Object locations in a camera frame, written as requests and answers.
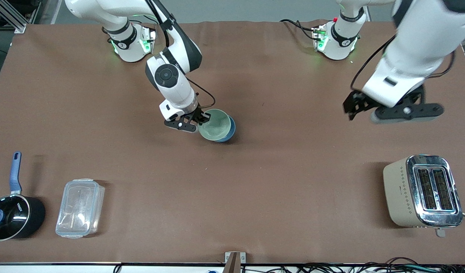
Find black tangled floor cables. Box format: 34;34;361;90
243;257;465;273

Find beige chrome toaster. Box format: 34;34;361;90
383;154;463;238

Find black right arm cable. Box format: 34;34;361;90
147;0;216;109

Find green bowl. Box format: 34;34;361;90
197;109;231;141

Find aluminium frame profile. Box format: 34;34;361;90
0;0;42;34

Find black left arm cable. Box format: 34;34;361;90
350;34;456;91

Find clear plastic food container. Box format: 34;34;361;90
55;178;105;239

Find blue bowl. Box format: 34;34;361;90
213;115;236;143

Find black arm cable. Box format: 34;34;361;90
350;34;456;91
147;0;216;109

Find black saucepan with blue handle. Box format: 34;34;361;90
0;151;46;242

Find brown table mat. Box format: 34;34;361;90
0;21;465;264

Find black left base cable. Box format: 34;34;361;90
280;19;317;34

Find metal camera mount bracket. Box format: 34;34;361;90
224;251;247;273

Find glass lid with blue knob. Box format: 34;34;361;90
0;195;30;240

